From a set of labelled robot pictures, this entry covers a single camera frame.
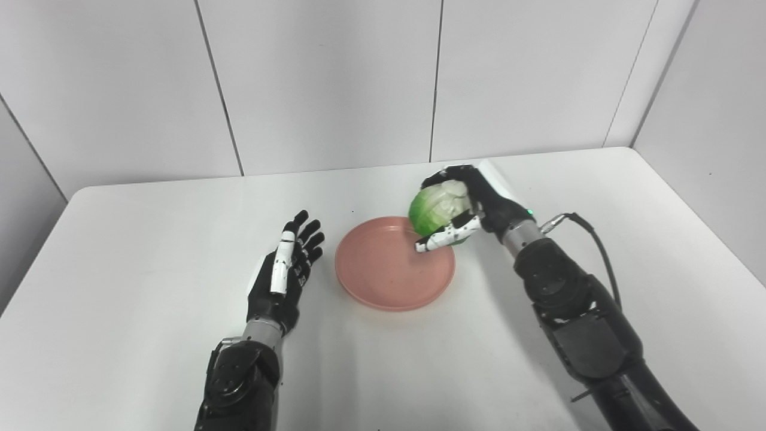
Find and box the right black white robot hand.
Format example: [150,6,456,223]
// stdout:
[415,159,536,254]

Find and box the green white cabbage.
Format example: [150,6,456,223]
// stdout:
[408,181,473,246]

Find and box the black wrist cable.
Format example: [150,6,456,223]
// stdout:
[205,336,241,384]
[540,212,623,309]

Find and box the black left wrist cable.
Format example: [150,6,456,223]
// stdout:
[205,336,241,384]

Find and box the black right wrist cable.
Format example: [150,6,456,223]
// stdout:
[540,212,623,309]

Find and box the pink round plate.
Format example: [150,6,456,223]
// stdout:
[335,216,457,312]

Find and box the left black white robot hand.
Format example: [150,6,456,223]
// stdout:
[246,210,326,336]

